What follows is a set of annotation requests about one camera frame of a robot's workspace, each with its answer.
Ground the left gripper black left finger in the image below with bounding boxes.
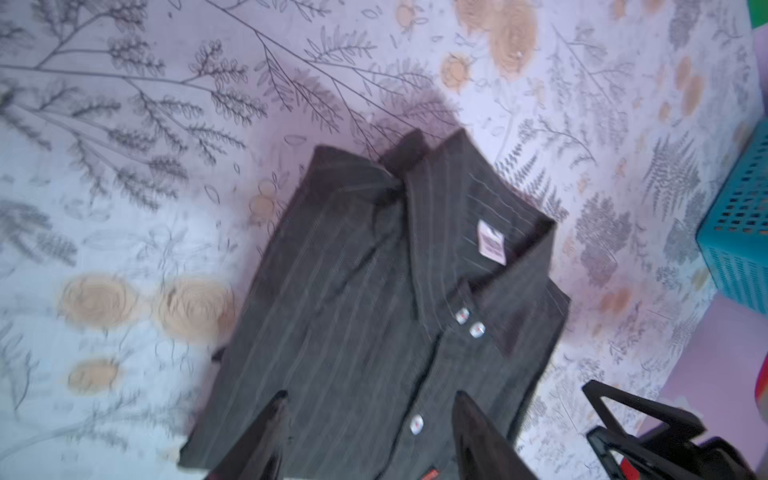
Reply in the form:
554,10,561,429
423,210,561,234
204,390,290,480

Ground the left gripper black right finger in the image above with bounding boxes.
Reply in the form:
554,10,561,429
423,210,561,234
452,391,537,480

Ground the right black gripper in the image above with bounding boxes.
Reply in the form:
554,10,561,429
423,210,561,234
582,380,756,479

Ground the dark grey pinstripe shirt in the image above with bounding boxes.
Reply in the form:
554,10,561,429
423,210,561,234
178,130,570,479

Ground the teal plastic basket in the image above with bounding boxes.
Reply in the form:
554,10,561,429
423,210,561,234
696,119,767,315

